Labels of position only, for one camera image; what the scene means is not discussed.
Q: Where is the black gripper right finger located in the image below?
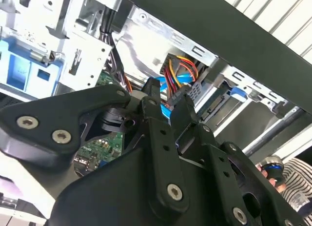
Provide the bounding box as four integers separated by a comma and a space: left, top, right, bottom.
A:
170, 94, 307, 226

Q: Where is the red yellow power wire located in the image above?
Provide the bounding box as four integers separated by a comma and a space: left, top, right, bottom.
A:
160, 54, 198, 108

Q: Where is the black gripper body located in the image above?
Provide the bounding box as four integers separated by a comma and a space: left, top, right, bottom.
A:
48, 147, 235, 226

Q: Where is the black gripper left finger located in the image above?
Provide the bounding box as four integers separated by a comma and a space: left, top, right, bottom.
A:
0, 78, 191, 215

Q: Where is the hard disk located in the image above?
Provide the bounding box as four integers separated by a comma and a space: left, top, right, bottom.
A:
198, 85, 248, 122

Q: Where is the person's hand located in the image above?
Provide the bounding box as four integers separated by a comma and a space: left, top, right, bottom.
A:
255, 164, 290, 195

